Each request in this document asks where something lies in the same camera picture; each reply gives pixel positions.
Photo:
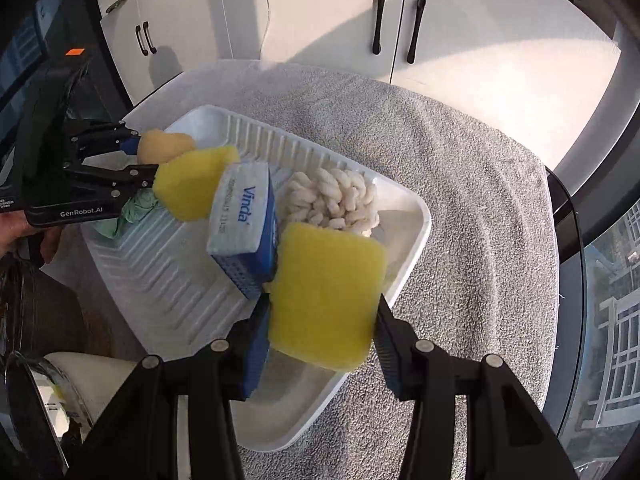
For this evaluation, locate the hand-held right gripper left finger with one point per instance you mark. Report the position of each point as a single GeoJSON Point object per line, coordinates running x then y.
{"type": "Point", "coordinates": [255, 355]}

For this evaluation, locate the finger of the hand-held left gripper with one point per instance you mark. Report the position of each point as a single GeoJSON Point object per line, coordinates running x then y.
{"type": "Point", "coordinates": [115, 180]}
{"type": "Point", "coordinates": [100, 137]}

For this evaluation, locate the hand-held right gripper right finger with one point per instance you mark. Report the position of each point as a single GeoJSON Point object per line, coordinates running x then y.
{"type": "Point", "coordinates": [387, 355]}

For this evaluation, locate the green scrunchie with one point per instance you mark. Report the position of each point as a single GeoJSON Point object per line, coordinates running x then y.
{"type": "Point", "coordinates": [135, 215]}

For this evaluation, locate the gourd-shaped beige makeup sponge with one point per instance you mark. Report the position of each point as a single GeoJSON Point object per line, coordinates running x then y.
{"type": "Point", "coordinates": [162, 147]}

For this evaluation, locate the yellow rectangular sponge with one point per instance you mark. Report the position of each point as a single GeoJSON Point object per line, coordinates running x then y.
{"type": "Point", "coordinates": [325, 300]}
{"type": "Point", "coordinates": [192, 185]}

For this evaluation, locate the white ribbed plastic tray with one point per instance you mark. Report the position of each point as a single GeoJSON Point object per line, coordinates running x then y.
{"type": "Point", "coordinates": [165, 280]}

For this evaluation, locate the white and blue tissue pack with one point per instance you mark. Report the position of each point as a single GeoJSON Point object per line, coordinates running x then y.
{"type": "Point", "coordinates": [242, 215]}

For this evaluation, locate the person's left hand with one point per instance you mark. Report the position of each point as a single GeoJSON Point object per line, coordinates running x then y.
{"type": "Point", "coordinates": [47, 245]}

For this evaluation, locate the high-rise buildings outside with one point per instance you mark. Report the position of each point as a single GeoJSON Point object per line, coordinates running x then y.
{"type": "Point", "coordinates": [615, 335]}

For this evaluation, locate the white cabinet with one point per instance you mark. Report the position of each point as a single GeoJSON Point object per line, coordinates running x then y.
{"type": "Point", "coordinates": [310, 10]}

